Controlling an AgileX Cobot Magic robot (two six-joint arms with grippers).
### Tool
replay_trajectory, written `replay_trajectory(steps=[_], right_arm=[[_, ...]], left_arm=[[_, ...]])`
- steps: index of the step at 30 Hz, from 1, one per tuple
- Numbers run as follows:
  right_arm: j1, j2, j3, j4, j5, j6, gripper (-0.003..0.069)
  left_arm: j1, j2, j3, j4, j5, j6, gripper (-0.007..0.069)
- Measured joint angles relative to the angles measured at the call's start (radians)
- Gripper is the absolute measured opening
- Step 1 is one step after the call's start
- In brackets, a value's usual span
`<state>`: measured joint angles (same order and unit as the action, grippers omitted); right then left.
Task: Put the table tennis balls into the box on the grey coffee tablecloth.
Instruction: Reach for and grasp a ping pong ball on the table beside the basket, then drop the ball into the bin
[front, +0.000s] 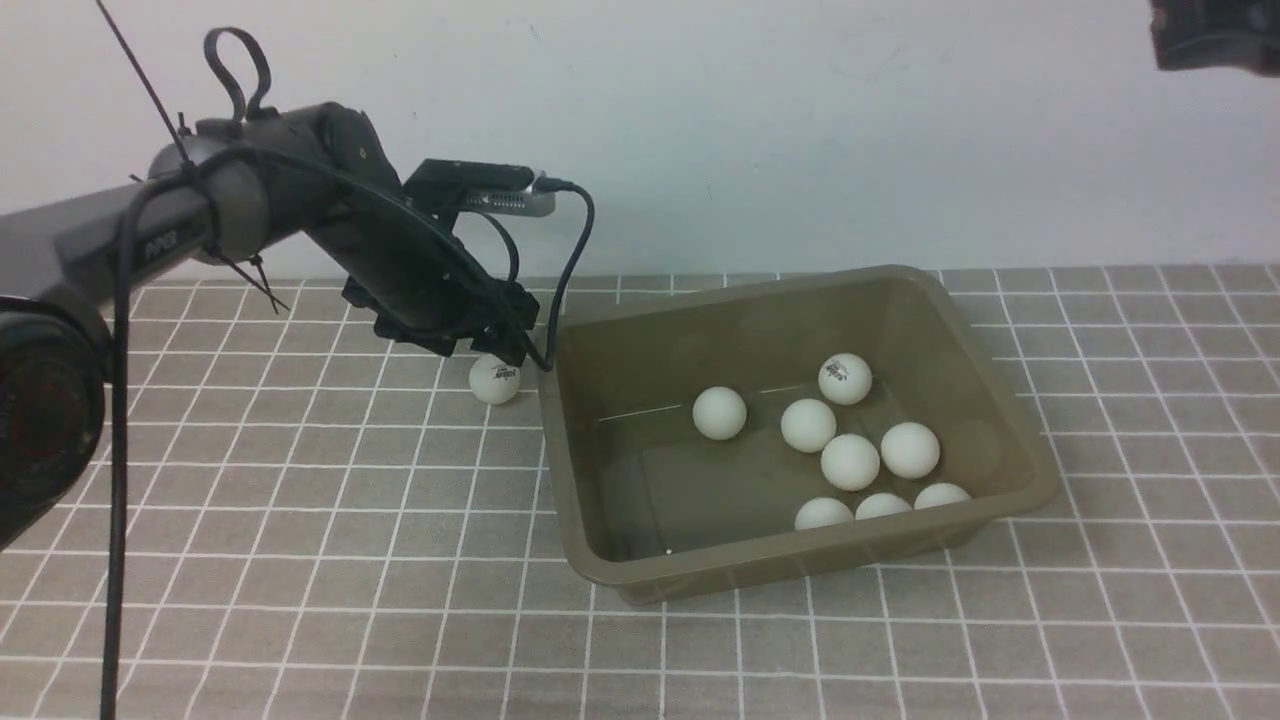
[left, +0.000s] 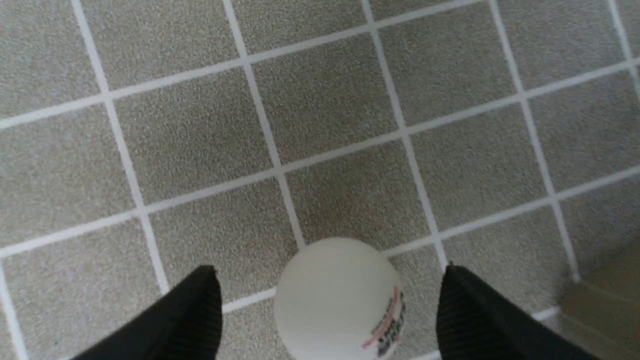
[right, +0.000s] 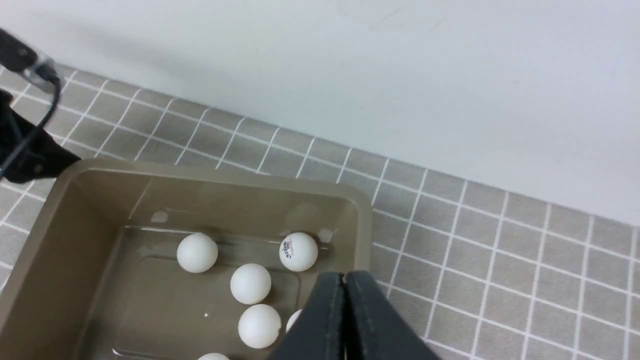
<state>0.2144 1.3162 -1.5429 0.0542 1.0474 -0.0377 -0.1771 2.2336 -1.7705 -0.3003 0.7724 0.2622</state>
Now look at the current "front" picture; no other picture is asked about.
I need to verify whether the white printed ping-pong ball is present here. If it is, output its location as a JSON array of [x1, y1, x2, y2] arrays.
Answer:
[[468, 354, 521, 406], [817, 354, 874, 406], [820, 434, 881, 492], [879, 421, 941, 480]]

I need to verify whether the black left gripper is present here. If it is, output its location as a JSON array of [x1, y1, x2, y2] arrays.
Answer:
[[305, 190, 541, 366]]

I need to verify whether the grey checked tablecloth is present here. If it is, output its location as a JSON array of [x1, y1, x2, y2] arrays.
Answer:
[[0, 265, 1280, 720]]

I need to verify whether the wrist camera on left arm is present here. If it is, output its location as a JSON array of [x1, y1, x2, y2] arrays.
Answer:
[[403, 159, 556, 218]]

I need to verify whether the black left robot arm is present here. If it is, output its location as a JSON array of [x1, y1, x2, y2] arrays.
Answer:
[[3, 102, 553, 544]]

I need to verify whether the olive green plastic bin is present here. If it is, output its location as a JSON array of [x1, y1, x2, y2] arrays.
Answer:
[[538, 266, 1061, 605]]

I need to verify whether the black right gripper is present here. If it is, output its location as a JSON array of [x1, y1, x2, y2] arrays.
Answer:
[[1149, 0, 1279, 77]]

